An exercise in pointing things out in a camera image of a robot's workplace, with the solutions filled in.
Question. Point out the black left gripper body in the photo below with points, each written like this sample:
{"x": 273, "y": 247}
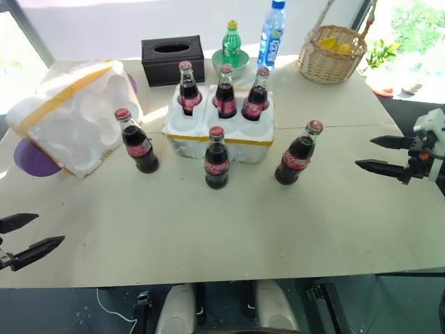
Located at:
{"x": 5, "y": 261}

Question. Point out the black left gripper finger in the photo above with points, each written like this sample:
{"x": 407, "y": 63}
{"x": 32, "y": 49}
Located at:
{"x": 38, "y": 251}
{"x": 19, "y": 222}

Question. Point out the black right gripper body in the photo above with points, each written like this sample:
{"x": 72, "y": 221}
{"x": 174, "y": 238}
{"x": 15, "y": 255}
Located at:
{"x": 419, "y": 165}

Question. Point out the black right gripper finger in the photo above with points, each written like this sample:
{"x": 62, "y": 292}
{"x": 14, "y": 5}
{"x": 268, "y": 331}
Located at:
{"x": 382, "y": 168}
{"x": 393, "y": 143}

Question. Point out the glass cola bottle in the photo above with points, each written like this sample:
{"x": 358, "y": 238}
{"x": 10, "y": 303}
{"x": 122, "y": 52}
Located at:
{"x": 254, "y": 104}
{"x": 216, "y": 167}
{"x": 189, "y": 95}
{"x": 225, "y": 99}
{"x": 139, "y": 149}
{"x": 295, "y": 160}

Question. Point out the white foam lid yellow tape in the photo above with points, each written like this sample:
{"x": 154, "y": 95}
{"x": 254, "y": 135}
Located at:
{"x": 69, "y": 125}

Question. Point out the white foam bottle tray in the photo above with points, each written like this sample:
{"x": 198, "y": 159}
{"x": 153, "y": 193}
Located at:
{"x": 194, "y": 148}

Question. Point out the black tissue box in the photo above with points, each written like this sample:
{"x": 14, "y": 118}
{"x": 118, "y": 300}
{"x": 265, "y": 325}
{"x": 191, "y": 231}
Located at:
{"x": 174, "y": 67}

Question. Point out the purple round object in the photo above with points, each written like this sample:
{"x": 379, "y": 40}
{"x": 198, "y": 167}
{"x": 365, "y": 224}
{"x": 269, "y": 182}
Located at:
{"x": 34, "y": 161}

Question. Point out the green potted plant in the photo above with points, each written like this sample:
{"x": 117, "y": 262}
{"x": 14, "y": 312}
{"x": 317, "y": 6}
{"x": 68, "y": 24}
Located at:
{"x": 380, "y": 55}

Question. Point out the woven wicker basket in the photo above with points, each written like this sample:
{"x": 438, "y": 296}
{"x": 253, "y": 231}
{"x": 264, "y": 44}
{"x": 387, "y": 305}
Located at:
{"x": 327, "y": 67}

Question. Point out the yellow fruit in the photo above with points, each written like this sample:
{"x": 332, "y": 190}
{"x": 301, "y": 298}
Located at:
{"x": 327, "y": 42}
{"x": 343, "y": 47}

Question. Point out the black metal table leg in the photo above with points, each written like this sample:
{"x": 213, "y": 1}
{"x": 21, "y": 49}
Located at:
{"x": 325, "y": 306}
{"x": 143, "y": 313}

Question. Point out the white rounded shell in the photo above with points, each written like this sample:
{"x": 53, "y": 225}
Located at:
{"x": 276, "y": 309}
{"x": 175, "y": 313}

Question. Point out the blue plastic water bottle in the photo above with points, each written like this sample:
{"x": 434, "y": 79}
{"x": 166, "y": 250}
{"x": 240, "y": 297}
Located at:
{"x": 272, "y": 41}

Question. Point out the beige table cover sheet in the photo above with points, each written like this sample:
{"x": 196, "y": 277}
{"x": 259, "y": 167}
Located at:
{"x": 208, "y": 236}

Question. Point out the light green bowl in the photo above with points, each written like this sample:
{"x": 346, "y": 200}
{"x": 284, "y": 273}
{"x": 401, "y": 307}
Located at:
{"x": 241, "y": 62}

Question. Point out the green soda bottle yellow cap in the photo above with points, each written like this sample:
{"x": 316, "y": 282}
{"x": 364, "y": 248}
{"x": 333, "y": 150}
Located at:
{"x": 231, "y": 43}

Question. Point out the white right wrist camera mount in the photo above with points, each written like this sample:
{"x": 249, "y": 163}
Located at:
{"x": 432, "y": 123}

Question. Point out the black window frame post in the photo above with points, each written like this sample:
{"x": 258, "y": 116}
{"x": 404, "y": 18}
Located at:
{"x": 29, "y": 31}

